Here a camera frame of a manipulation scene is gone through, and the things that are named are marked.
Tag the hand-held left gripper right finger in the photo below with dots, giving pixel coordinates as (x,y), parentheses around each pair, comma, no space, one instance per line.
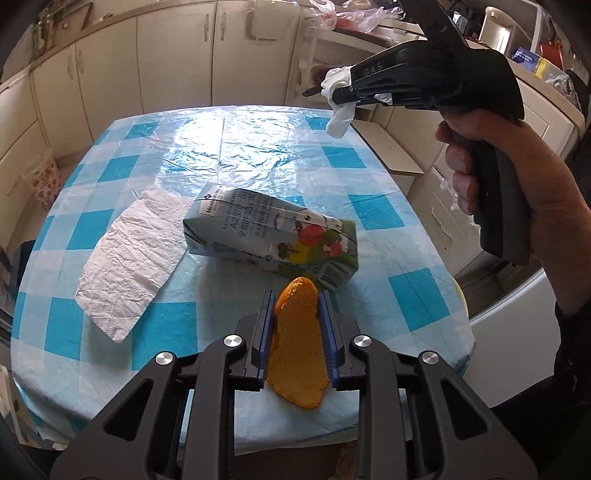
(328,323)

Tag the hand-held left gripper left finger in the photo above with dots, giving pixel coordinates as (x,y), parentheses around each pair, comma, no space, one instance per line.
(265,323)

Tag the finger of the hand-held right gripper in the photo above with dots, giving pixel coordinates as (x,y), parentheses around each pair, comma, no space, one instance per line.
(378,69)
(364,96)

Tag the white tissue piece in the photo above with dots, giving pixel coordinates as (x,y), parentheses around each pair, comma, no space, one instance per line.
(339,122)

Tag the long orange peel piece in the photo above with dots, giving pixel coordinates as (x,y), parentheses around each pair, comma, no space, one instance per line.
(298,350)

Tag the person's right forearm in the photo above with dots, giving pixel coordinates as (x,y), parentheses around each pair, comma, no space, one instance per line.
(568,258)

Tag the person's right hand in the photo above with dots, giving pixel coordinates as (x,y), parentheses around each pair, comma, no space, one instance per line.
(531,175)

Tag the blue box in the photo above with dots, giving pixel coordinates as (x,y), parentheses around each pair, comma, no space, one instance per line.
(525,54)

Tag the clear plastic bag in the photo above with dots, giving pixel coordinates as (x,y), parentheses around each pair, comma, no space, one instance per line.
(364,16)

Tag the red container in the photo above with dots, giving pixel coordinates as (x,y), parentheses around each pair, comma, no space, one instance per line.
(551,50)

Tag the white red plastic bag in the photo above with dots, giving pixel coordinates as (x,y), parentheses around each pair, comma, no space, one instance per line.
(323,14)

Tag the grey-blue milk carton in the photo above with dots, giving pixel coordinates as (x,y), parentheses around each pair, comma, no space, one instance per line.
(258,230)

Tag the blue checkered tablecloth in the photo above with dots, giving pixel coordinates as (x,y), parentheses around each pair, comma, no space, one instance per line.
(277,138)

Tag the white paper towel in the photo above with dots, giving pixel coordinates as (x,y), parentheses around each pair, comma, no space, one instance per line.
(129,258)

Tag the white appliance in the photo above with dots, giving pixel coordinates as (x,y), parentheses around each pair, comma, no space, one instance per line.
(508,323)

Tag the cream kitchen cabinets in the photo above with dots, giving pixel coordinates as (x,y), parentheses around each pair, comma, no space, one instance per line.
(175,55)

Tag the person's dark clothing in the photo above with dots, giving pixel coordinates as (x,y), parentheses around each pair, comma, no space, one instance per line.
(554,392)

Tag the floral waste bin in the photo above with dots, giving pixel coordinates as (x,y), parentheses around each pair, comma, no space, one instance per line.
(46,184)

